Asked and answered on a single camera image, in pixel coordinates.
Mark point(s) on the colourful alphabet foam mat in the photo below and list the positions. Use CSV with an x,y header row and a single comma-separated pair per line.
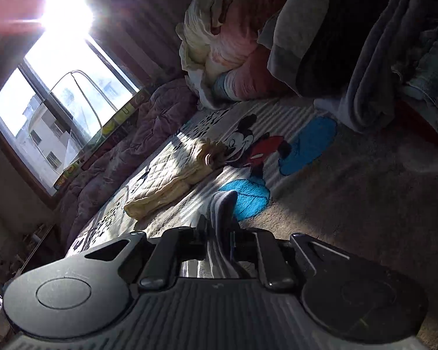
x,y
116,129

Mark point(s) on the window with wooden frame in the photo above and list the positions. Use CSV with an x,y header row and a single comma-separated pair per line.
x,y
57,97

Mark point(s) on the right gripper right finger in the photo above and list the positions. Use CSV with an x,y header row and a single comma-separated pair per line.
x,y
260,248

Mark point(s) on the cream quilted folded blanket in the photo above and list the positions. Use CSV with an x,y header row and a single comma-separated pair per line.
x,y
171,174

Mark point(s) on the purple crumpled comforter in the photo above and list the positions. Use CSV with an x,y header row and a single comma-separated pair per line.
x,y
159,117

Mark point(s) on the cluttered side desk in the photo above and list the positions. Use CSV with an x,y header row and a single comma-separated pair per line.
x,y
30,251

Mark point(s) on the stacked rolled quilts pile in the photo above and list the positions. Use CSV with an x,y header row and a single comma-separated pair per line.
x,y
221,54

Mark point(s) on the grey and dark clothes pile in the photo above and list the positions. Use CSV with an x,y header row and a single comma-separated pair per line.
x,y
358,59

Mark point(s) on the Mickey Mouse plush blanket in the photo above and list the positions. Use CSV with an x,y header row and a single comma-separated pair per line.
x,y
374,195

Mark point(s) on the brown curtain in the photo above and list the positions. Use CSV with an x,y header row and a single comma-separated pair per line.
x,y
139,36

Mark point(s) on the white floral padded garment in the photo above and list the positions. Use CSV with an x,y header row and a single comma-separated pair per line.
x,y
216,222

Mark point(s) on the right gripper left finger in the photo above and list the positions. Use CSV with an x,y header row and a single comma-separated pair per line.
x,y
176,245

